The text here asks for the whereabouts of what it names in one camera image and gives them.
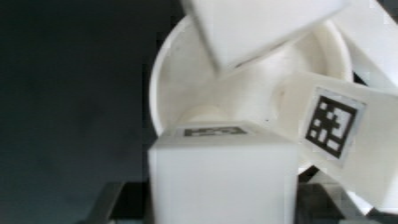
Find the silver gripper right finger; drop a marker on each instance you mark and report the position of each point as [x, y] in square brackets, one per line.
[316, 210]

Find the white U-shaped fence frame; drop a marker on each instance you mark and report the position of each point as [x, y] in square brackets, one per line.
[370, 33]

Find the white stool leg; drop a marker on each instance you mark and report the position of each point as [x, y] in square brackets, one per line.
[222, 172]
[247, 27]
[338, 117]

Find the white round stool seat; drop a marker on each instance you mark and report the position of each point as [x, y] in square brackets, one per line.
[265, 95]

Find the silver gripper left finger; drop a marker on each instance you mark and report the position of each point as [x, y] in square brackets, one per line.
[121, 204]

